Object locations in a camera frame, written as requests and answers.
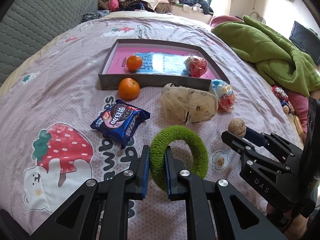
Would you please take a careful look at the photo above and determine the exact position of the blue red egg toy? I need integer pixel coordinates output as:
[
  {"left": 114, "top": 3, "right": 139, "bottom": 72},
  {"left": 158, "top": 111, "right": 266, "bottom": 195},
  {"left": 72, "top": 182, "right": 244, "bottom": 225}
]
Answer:
[{"left": 211, "top": 79, "right": 235, "bottom": 112}]

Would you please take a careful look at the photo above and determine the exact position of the pink blue workbook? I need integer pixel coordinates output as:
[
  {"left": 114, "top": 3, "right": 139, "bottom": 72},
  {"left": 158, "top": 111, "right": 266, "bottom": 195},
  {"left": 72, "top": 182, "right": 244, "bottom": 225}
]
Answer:
[{"left": 100, "top": 43, "right": 211, "bottom": 76}]

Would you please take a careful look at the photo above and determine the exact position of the pink strawberry bed sheet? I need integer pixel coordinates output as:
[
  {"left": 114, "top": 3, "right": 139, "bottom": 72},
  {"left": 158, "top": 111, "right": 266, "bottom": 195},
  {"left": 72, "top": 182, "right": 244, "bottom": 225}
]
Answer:
[{"left": 1, "top": 12, "right": 302, "bottom": 234}]

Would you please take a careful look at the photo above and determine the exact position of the grey quilted headboard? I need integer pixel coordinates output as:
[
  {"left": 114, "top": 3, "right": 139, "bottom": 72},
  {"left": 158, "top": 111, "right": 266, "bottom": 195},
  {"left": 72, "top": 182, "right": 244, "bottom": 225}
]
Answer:
[{"left": 1, "top": 0, "right": 98, "bottom": 83}]

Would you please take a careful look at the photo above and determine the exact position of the blue cookie snack packet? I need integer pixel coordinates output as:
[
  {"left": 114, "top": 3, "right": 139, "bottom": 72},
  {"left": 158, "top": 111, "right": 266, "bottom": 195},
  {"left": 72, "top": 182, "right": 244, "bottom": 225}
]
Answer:
[{"left": 90, "top": 99, "right": 150, "bottom": 148}]

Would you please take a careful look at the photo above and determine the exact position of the clothes pile on windowsill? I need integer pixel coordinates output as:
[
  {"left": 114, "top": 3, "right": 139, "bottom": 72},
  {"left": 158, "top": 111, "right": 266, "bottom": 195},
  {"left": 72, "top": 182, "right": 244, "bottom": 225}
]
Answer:
[{"left": 156, "top": 0, "right": 214, "bottom": 16}]

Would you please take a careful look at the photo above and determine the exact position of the pink pillow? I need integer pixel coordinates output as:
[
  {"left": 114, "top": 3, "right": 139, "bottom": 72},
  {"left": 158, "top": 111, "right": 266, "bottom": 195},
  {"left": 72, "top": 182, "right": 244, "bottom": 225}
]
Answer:
[{"left": 210, "top": 15, "right": 243, "bottom": 29}]

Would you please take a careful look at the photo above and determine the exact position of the green fleece blanket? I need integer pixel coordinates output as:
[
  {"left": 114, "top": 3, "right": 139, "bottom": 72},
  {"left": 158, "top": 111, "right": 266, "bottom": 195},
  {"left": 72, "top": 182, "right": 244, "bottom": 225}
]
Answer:
[{"left": 212, "top": 15, "right": 319, "bottom": 97}]

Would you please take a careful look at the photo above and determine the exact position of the red candy wrapper toy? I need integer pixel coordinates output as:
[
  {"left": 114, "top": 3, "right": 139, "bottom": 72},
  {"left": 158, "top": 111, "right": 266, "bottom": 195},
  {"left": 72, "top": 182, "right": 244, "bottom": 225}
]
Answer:
[{"left": 272, "top": 85, "right": 295, "bottom": 114}]

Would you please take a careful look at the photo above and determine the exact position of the red egg toy in box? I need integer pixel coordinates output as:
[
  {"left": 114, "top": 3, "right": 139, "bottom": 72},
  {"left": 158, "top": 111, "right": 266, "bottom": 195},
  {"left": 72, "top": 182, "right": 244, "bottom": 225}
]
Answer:
[{"left": 184, "top": 55, "right": 207, "bottom": 78}]

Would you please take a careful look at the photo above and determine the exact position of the green fuzzy ring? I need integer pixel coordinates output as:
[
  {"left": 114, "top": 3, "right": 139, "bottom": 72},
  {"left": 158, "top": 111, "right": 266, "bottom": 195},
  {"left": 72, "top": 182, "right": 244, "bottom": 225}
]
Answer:
[{"left": 149, "top": 125, "right": 209, "bottom": 192}]

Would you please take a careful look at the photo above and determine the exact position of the orange tangerine on bed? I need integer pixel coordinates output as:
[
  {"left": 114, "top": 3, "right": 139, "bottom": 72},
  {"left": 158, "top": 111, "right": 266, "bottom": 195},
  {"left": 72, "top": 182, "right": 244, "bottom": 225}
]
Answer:
[{"left": 118, "top": 77, "right": 140, "bottom": 100}]

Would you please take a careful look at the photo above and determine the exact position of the orange tangerine in box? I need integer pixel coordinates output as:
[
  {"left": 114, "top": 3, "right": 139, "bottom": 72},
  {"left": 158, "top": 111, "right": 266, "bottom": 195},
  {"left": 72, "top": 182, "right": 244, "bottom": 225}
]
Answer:
[{"left": 126, "top": 55, "right": 143, "bottom": 72}]

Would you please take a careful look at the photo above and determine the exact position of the grey shallow cardboard box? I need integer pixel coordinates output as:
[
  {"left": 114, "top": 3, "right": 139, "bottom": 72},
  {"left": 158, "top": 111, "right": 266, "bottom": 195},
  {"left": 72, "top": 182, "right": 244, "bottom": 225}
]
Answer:
[{"left": 98, "top": 39, "right": 230, "bottom": 90}]

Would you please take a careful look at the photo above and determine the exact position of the black television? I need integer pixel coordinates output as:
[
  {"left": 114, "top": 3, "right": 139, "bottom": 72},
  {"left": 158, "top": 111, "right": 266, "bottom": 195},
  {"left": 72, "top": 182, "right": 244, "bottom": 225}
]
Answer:
[{"left": 289, "top": 21, "right": 320, "bottom": 66}]

